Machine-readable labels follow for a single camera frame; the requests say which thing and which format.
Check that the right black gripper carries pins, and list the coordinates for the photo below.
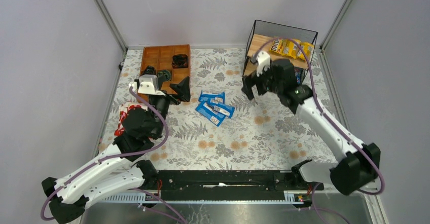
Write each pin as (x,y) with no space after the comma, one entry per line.
(261,82)

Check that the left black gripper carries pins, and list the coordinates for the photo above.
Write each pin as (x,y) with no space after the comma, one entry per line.
(169,90)

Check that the yellow m&m bag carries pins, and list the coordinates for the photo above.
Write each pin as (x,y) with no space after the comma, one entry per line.
(290,48)
(277,46)

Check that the blue candy bag long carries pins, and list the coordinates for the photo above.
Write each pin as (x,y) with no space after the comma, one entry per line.
(213,116)

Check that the yellow candy bag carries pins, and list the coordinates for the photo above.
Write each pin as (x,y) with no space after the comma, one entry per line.
(308,49)

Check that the blue m&m candy bag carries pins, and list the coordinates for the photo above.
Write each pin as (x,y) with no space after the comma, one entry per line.
(299,74)

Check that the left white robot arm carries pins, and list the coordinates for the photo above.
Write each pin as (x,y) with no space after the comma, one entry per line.
(120,166)

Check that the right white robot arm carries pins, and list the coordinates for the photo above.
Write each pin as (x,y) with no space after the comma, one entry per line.
(357,163)

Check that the blue candy bag top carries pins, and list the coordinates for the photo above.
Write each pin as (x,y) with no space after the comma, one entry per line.
(212,97)

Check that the colourful item in tray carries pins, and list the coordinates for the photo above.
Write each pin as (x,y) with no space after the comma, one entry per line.
(165,73)

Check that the black glossy item in tray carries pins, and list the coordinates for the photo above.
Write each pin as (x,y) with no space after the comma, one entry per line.
(180,61)

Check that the orange wooden compartment tray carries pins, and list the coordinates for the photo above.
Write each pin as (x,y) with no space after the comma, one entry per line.
(160,57)

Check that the red white patterned cloth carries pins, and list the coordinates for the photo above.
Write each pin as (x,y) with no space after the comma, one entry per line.
(123,112)

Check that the floral table mat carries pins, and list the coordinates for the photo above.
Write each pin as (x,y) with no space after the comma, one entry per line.
(262,134)

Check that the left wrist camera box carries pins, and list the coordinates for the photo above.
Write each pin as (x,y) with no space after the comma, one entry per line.
(148,84)

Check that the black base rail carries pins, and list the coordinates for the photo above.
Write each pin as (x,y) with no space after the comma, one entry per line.
(223,185)

